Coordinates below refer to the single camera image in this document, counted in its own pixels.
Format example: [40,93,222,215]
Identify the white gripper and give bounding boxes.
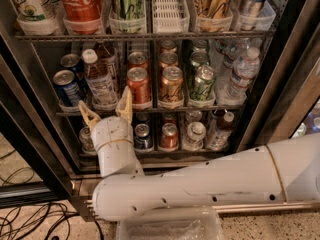
[78,86,133,151]

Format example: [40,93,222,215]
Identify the brown drink plastic bottle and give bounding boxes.
[82,49,118,106]

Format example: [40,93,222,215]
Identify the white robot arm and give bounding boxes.
[78,89,320,221]

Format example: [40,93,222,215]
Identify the brown bottle behind front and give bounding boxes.
[94,42,119,93]

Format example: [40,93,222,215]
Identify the clear bottom bottle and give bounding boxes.
[182,122,206,151]

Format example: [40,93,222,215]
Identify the stainless steel fridge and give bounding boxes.
[0,0,319,220]

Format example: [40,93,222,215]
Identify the brown bottom bottle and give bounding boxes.
[205,112,235,151]

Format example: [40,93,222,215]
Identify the rear clear water bottle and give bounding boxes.
[215,38,250,84]

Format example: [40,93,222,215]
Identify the clear water bottle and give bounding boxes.
[215,38,250,84]
[226,47,260,99]

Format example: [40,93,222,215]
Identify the front clear water bottle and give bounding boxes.
[226,47,260,99]

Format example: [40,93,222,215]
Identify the orange top shelf can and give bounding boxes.
[193,0,231,32]

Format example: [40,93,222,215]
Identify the blue front soda can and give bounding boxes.
[53,70,85,107]

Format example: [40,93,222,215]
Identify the blue soda can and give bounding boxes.
[53,70,85,107]
[60,54,88,94]

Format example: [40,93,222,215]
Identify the red front cola can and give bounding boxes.
[126,67,151,104]

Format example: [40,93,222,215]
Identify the blue bottom front can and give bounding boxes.
[134,123,153,150]

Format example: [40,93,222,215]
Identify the red rear cola can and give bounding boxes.
[127,51,149,70]

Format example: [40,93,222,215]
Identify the blue rear soda can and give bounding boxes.
[60,54,88,94]

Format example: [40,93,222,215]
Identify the red bottom front can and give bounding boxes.
[160,123,178,148]

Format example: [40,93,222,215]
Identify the orange front drink can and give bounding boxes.
[159,66,183,103]

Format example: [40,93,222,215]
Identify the orange drink can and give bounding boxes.
[159,66,183,103]
[158,52,178,71]
[159,39,177,53]

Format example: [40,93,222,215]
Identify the orange middle drink can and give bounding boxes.
[158,52,178,71]

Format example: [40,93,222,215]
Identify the orange rear drink can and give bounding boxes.
[159,39,177,53]

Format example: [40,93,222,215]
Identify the green front drink can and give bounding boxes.
[190,65,216,101]

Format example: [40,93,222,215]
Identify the green drink can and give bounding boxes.
[187,51,210,85]
[190,65,216,101]
[191,39,209,53]

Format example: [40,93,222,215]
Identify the green middle drink can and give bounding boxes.
[187,51,210,85]

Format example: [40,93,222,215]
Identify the red coca cola can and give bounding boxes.
[62,0,104,34]

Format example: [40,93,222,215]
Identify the green rear drink can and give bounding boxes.
[191,39,209,53]

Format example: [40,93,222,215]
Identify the empty white plastic tray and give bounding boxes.
[152,0,190,33]

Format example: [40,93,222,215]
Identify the white 7up can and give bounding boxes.
[12,0,55,21]

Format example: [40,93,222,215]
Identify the clear plastic bin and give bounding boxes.
[116,207,225,240]

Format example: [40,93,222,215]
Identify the silver blue top can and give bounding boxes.
[234,0,266,31]

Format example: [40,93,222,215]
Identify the purple can behind glass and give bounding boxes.
[303,113,320,135]

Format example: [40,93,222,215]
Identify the black floor cables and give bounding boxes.
[0,148,104,240]

